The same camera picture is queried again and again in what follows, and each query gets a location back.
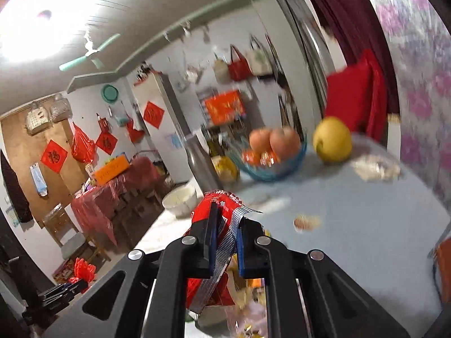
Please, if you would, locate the white bed sheet tablecloth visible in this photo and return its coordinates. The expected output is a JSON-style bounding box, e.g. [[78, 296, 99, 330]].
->
[[133, 134, 451, 338]]

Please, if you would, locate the red cushion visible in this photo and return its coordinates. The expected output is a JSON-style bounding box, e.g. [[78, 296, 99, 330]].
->
[[325, 49, 388, 142]]

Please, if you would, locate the white refrigerator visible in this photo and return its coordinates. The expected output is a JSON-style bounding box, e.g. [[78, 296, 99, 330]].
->
[[132, 73, 193, 183]]

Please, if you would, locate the blue glass fruit bowl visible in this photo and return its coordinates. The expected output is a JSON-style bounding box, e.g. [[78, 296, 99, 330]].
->
[[223, 139, 307, 182]]

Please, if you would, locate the orange gift box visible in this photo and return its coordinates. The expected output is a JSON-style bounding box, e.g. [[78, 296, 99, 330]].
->
[[94, 154, 130, 185]]

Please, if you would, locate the white ceramic bowl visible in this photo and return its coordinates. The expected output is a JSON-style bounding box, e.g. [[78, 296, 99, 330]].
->
[[162, 184, 198, 218]]

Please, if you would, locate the green ceiling fan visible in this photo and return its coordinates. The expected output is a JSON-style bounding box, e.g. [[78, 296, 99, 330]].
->
[[59, 31, 121, 72]]

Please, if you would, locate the red hanging tote bag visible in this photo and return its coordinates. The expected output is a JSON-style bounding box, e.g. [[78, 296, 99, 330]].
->
[[228, 44, 252, 82]]

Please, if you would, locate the red tablecloth dining table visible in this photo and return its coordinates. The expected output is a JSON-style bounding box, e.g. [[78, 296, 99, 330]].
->
[[70, 156, 165, 245]]

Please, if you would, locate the peach in bowl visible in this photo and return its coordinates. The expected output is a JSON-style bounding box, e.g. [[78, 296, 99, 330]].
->
[[270, 127, 301, 160], [248, 127, 272, 154]]

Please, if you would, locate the yellow plastic bag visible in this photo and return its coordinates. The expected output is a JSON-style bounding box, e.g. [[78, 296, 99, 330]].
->
[[211, 156, 240, 183]]

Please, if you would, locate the red fu diamond poster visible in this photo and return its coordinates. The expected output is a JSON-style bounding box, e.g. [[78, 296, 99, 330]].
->
[[41, 140, 68, 173]]

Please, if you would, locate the silver metal bottle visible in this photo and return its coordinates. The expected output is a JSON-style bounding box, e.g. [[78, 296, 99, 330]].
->
[[184, 134, 222, 193]]

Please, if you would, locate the wooden chair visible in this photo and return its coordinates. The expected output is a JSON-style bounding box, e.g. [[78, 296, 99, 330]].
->
[[44, 204, 111, 263]]

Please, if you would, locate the yellow pomelo fruit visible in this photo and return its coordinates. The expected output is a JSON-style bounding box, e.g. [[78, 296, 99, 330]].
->
[[313, 117, 352, 163]]

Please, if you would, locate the red snack wrapper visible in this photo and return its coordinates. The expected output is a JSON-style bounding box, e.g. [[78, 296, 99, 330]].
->
[[186, 190, 255, 314]]

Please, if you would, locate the right peach in bowl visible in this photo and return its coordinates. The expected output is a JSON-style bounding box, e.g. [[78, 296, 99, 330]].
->
[[270, 127, 301, 160]]

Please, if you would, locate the left peach in bowl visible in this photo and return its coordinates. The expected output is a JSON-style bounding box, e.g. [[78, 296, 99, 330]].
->
[[248, 127, 272, 154]]

